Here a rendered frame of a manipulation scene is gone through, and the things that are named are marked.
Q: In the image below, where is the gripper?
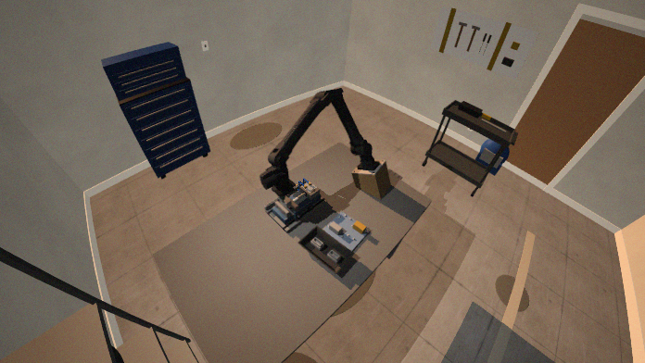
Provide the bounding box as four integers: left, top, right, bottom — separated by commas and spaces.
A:
272, 179, 296, 202

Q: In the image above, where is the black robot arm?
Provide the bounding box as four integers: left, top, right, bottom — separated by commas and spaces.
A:
259, 88, 380, 190

